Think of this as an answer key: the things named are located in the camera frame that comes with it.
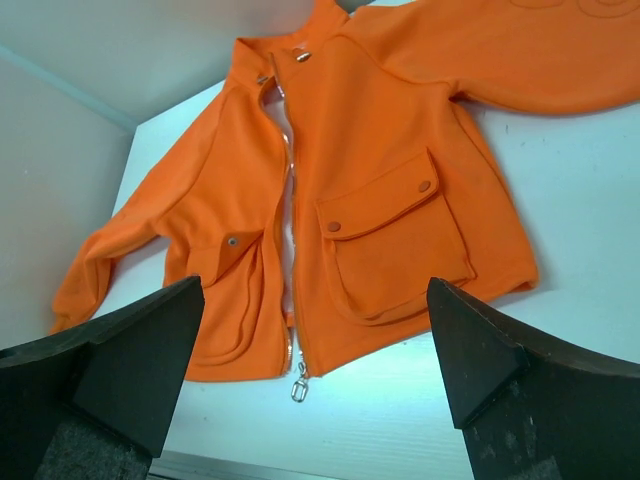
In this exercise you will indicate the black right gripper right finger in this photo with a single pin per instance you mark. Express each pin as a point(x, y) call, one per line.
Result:
point(530, 405)

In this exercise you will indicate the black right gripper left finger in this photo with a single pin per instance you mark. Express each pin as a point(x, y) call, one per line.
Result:
point(96, 401)

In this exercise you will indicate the silver zipper pull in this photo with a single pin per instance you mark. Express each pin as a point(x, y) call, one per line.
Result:
point(300, 387)

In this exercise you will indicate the orange zip-up jacket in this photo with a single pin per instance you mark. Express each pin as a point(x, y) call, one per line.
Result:
point(337, 172)

